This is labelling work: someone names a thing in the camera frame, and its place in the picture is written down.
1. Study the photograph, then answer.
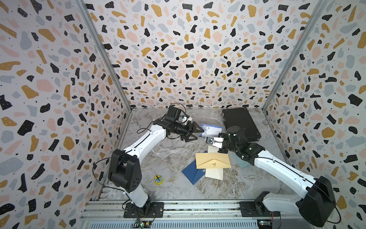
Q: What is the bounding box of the black briefcase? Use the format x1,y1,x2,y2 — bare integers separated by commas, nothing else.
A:
222,107,261,142

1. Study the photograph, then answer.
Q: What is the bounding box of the glittery silver tube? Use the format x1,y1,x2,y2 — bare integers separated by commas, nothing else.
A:
147,191,156,202

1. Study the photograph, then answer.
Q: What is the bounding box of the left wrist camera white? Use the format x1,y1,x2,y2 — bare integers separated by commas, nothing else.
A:
180,114,192,124

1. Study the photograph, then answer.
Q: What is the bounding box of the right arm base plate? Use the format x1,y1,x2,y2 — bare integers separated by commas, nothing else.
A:
239,201,280,217

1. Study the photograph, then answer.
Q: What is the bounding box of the small circuit board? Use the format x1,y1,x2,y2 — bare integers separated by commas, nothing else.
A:
133,219,153,229

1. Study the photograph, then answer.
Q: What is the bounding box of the white letter paper blue border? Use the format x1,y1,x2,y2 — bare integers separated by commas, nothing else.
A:
200,124,222,137

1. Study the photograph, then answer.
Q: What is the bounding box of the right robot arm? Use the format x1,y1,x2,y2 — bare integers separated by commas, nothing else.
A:
206,126,337,228

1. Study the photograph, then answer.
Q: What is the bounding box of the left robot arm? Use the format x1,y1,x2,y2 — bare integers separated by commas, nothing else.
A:
108,106,204,209

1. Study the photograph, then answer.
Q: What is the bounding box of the light teal envelope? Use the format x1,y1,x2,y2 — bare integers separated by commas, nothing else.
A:
233,153,251,169

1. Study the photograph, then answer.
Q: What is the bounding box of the aluminium front rail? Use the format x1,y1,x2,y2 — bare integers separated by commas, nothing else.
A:
80,200,313,229

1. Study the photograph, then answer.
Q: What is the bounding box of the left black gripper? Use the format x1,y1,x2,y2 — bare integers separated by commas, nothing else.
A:
173,121,205,143

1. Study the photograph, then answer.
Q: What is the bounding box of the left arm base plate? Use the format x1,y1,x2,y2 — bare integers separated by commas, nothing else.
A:
124,202,165,219

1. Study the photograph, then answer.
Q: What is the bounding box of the cream envelope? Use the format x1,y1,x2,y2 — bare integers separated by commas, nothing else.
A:
205,146,224,180

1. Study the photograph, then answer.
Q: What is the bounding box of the yellow envelope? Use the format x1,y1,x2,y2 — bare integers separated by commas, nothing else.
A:
195,153,232,169

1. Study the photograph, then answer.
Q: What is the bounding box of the small yellow round sticker toy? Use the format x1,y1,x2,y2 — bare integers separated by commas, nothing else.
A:
154,175,163,185

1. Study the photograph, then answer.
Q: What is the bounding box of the dark blue envelope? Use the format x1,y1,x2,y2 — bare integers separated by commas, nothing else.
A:
182,154,205,185

